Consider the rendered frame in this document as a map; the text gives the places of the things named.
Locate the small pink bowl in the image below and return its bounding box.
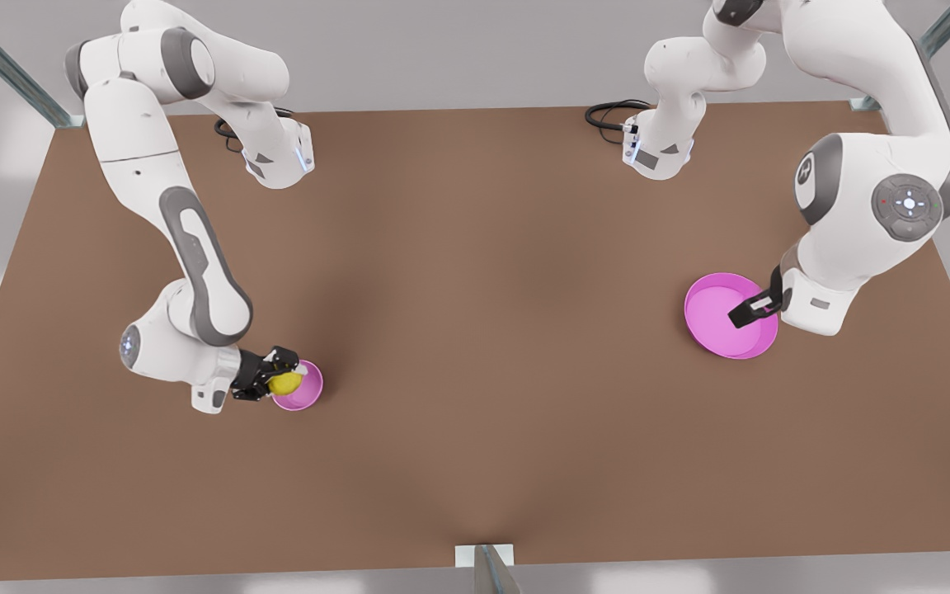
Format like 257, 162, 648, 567
270, 360, 324, 412

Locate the silver frame post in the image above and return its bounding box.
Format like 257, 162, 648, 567
0, 0, 85, 130
849, 0, 950, 112
454, 544, 522, 594

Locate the black cable loop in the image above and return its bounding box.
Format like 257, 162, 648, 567
214, 106, 296, 154
585, 100, 653, 146

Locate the pink plate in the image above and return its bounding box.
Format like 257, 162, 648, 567
684, 272, 779, 361

